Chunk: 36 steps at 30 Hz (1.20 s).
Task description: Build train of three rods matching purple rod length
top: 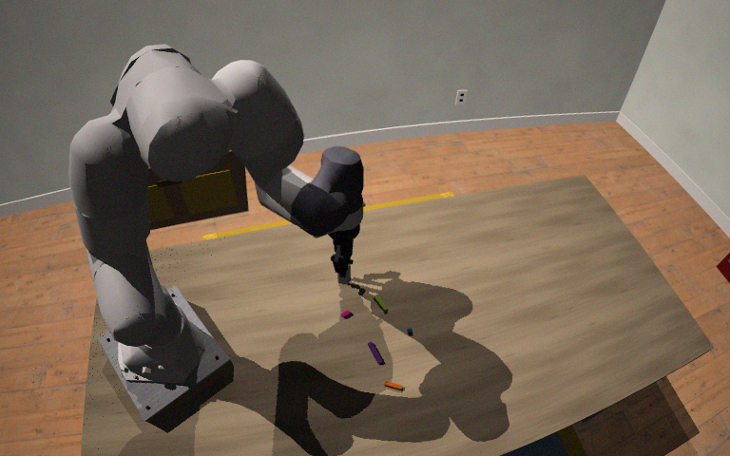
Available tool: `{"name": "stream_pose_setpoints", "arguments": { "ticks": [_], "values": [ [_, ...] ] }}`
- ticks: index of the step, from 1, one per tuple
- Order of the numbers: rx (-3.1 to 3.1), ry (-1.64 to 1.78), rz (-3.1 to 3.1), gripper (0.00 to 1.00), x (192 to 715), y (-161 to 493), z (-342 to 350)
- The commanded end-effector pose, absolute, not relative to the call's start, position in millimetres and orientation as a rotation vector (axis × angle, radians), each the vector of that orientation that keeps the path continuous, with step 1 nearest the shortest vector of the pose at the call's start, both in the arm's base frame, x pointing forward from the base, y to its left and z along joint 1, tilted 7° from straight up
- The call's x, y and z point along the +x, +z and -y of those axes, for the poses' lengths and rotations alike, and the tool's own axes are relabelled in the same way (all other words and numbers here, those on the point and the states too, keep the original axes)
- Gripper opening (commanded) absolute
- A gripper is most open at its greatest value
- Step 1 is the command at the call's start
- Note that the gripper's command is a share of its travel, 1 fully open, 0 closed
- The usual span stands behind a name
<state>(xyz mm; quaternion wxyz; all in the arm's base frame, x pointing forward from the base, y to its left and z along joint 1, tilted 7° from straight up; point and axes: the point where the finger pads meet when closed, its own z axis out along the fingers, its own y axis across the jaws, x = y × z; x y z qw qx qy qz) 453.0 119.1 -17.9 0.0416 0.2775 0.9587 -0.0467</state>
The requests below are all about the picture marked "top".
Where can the lime green rod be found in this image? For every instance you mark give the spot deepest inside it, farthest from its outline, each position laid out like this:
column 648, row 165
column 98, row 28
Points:
column 380, row 303

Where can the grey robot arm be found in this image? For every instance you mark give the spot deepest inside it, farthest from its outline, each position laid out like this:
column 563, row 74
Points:
column 184, row 124

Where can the purple rod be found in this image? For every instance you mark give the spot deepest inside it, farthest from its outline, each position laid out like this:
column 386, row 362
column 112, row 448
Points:
column 375, row 353

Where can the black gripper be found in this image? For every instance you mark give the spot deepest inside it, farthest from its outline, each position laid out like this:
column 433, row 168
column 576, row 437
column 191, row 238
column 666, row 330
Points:
column 343, row 241

